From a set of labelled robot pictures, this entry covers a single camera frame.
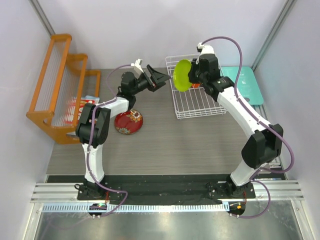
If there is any teal cutting board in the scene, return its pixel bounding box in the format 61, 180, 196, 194
221, 66, 264, 106

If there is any white slotted cable duct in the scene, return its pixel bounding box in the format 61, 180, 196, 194
42, 202, 230, 213

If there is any orange wooden shelf rack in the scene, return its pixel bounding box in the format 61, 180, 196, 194
26, 33, 101, 145

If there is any lime green plate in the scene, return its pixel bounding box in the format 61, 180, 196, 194
173, 59, 192, 92

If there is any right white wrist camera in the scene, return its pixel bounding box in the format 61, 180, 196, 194
196, 42, 215, 64

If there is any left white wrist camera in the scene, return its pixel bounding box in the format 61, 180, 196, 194
130, 58, 144, 75

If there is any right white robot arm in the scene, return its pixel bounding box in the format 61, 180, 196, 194
188, 53, 284, 198

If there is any aluminium frame rail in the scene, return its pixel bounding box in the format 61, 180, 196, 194
29, 102, 306, 203

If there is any white wire dish rack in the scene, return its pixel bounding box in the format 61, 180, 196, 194
165, 51, 227, 120

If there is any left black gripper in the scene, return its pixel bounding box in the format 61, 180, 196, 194
131, 65, 170, 96

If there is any orange plate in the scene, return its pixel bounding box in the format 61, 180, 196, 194
192, 83, 201, 88

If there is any red floral plate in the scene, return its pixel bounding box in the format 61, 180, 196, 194
114, 109, 144, 135

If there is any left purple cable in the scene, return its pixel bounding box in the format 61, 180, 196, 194
84, 64, 130, 217

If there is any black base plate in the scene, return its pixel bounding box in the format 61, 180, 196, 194
74, 174, 256, 206

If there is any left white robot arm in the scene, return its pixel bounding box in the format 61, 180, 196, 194
74, 65, 170, 200

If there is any red snack package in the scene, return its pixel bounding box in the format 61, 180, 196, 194
62, 95, 100, 125

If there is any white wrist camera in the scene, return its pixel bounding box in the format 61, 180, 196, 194
196, 42, 215, 64
130, 58, 144, 75

